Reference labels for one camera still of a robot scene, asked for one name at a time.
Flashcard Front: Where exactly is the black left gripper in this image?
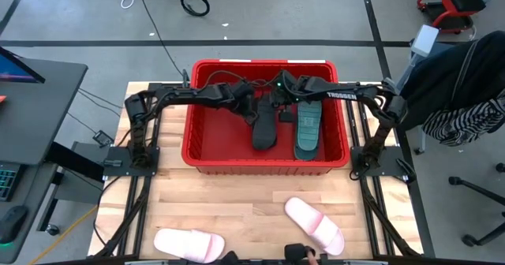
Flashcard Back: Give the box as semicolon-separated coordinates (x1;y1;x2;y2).
230;81;261;126

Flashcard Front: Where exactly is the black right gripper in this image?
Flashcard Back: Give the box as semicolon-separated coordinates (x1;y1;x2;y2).
271;69;301;124

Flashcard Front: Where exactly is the black slide sandal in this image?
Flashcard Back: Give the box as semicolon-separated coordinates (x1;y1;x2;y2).
251;93;278;151

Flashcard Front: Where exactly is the pink slide sandal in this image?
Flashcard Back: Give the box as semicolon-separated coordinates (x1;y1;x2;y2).
153;228;226;264
283;196;346;257

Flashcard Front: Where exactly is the red plastic bin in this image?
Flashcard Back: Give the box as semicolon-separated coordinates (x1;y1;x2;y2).
180;58;351;176

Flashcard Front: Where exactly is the person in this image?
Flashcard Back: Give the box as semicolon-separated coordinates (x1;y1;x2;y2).
283;242;317;265
400;30;505;147

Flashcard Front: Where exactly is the small black device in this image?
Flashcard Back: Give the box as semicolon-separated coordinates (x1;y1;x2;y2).
92;129;115;147

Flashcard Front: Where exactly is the white box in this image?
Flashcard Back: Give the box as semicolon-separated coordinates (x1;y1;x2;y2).
410;24;440;58

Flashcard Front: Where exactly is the black chair base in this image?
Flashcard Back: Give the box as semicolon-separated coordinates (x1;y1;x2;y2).
448;162;505;248

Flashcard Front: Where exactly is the black desk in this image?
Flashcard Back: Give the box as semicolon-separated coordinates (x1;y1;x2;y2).
0;55;88;264

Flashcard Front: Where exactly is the computer monitor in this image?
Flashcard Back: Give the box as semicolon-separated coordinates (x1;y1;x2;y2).
0;46;46;84

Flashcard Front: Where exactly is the backlit keyboard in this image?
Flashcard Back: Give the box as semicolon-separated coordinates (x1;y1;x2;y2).
0;168;19;202

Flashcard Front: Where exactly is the black computer mouse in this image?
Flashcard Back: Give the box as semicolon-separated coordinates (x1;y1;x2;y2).
0;204;28;244

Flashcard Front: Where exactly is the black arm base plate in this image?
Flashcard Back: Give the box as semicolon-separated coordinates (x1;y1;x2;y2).
350;145;410;178
103;145;160;178

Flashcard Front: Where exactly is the long black floor cable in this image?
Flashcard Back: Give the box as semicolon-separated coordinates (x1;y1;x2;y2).
133;0;189;87

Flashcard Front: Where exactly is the coiled black cable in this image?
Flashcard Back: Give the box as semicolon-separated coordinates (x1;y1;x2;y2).
180;0;211;17

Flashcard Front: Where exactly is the yellow cable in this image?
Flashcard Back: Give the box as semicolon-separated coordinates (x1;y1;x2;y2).
30;205;99;265

